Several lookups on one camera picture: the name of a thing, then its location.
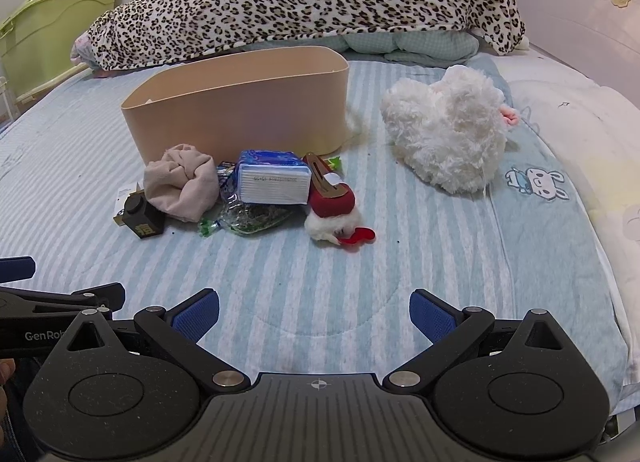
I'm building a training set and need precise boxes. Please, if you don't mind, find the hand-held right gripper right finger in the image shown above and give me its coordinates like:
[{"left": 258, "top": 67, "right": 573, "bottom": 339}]
[{"left": 381, "top": 288, "right": 567, "bottom": 394}]

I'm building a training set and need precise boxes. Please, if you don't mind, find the green checked quilt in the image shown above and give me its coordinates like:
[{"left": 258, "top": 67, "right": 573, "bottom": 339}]
[{"left": 344, "top": 32, "right": 482, "bottom": 65}]

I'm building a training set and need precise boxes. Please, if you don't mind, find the red white plush ornament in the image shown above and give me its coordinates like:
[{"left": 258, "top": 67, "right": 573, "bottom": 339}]
[{"left": 304, "top": 183, "right": 377, "bottom": 253}]

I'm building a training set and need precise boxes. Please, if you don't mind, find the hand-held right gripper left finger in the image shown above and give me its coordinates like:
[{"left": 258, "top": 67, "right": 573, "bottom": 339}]
[{"left": 67, "top": 288, "right": 252, "bottom": 394}]

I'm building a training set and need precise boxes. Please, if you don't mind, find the small blue packet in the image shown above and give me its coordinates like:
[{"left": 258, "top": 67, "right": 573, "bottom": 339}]
[{"left": 216, "top": 162, "right": 241, "bottom": 199}]

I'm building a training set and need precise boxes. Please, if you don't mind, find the white bed headboard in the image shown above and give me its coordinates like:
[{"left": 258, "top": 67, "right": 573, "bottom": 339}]
[{"left": 509, "top": 0, "right": 640, "bottom": 98}]

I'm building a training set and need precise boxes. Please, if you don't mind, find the white printed bed sheet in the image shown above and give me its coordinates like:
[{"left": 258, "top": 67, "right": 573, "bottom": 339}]
[{"left": 507, "top": 44, "right": 640, "bottom": 343}]

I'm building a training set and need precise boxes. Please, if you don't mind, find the blue striped quilt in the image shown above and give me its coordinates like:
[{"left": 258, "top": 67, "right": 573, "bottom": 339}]
[{"left": 0, "top": 52, "right": 632, "bottom": 415}]

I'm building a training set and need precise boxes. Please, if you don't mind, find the person's left hand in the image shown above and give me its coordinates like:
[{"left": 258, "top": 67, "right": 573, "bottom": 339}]
[{"left": 0, "top": 360, "right": 17, "bottom": 443}]

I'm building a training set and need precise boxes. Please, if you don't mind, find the blue white tissue pack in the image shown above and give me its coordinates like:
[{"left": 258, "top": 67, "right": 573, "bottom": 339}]
[{"left": 234, "top": 150, "right": 314, "bottom": 207}]

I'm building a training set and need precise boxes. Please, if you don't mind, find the small black cube box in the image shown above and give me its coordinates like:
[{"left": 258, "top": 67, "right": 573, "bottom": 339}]
[{"left": 122, "top": 193, "right": 166, "bottom": 241}]

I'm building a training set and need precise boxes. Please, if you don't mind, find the pink cloth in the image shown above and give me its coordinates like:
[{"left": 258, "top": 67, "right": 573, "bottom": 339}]
[{"left": 70, "top": 36, "right": 103, "bottom": 78}]

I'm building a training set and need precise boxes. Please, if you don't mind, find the white plush toy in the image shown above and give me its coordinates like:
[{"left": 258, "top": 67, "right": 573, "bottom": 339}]
[{"left": 380, "top": 65, "right": 522, "bottom": 196}]

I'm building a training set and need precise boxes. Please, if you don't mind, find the beige oval storage basket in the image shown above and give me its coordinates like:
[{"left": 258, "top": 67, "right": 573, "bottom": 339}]
[{"left": 120, "top": 45, "right": 350, "bottom": 169}]

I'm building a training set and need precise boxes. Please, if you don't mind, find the brown hair clip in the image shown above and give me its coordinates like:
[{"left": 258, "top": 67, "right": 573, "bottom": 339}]
[{"left": 303, "top": 152, "right": 351, "bottom": 199}]

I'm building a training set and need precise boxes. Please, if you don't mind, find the beige rolled cloth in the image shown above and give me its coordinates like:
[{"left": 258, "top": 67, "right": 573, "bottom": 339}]
[{"left": 143, "top": 143, "right": 220, "bottom": 223}]

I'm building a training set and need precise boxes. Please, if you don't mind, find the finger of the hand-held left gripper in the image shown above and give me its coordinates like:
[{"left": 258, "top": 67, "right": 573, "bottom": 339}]
[
  {"left": 0, "top": 256, "right": 37, "bottom": 284},
  {"left": 0, "top": 283, "right": 126, "bottom": 317}
]

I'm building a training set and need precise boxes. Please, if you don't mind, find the clear plastic wrapper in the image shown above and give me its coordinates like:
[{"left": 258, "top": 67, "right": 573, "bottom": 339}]
[{"left": 199, "top": 192, "right": 302, "bottom": 239}]

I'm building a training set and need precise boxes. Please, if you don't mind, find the green plastic storage cabinet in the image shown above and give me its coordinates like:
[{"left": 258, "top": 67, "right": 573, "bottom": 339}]
[{"left": 0, "top": 0, "right": 119, "bottom": 119}]

